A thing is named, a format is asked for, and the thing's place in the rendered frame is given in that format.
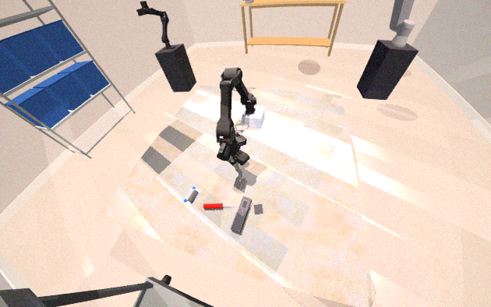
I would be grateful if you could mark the red-handled screwdriver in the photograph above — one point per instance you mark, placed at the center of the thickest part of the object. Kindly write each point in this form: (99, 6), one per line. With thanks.
(217, 206)

